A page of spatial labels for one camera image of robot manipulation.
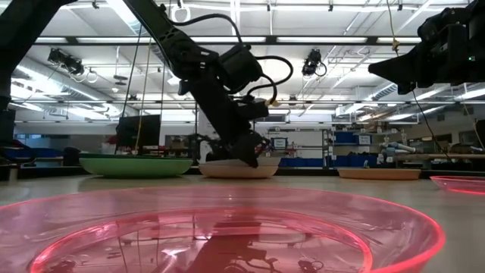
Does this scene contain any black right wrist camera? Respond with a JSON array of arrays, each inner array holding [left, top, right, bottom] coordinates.
[[416, 2, 473, 51]]

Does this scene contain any thin black hanging cable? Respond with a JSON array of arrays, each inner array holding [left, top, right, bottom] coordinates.
[[411, 89, 452, 161]]

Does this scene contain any blue storage bin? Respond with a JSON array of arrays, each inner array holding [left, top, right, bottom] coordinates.
[[333, 130, 359, 146]]

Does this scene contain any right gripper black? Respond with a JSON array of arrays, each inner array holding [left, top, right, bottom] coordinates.
[[367, 36, 485, 96]]

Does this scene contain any tan orange plastic plate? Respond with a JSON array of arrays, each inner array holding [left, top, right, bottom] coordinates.
[[336, 168, 422, 181]]

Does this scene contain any yellow hanging cable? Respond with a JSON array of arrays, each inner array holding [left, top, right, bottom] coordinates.
[[134, 37, 153, 155], [385, 0, 402, 58]]

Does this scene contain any black overhead camera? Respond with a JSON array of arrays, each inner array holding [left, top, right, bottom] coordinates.
[[301, 48, 328, 77], [46, 48, 86, 77]]

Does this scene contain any black office chair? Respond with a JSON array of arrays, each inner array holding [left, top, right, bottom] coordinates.
[[61, 146, 82, 167]]

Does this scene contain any small blue framed sign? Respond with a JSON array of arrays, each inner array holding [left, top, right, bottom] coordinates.
[[270, 136, 289, 150]]

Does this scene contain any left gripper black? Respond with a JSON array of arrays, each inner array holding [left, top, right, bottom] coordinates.
[[185, 71, 271, 169]]

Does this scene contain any green plastic plate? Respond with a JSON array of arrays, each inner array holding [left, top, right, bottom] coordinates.
[[78, 152, 194, 179]]

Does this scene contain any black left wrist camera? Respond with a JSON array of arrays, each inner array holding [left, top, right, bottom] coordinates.
[[217, 44, 264, 94]]

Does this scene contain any beige plastic plate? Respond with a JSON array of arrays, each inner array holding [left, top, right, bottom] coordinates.
[[198, 156, 282, 180]]

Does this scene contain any wooden background table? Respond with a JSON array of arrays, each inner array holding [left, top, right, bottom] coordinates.
[[393, 152, 485, 161]]

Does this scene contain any white cable ring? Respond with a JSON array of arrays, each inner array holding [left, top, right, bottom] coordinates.
[[170, 2, 192, 24]]

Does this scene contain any black overhead frame bar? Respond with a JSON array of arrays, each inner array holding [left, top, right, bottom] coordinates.
[[32, 35, 422, 47]]

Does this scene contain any black computer monitor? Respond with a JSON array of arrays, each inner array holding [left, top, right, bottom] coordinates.
[[114, 114, 162, 155]]

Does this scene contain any large transparent pink plastic plate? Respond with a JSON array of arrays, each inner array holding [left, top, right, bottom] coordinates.
[[0, 184, 447, 273]]

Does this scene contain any blue storage bins row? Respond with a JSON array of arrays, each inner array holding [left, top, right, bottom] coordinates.
[[278, 155, 380, 168]]

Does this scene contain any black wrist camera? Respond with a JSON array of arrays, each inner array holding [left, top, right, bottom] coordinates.
[[416, 2, 473, 51], [217, 44, 264, 94]]

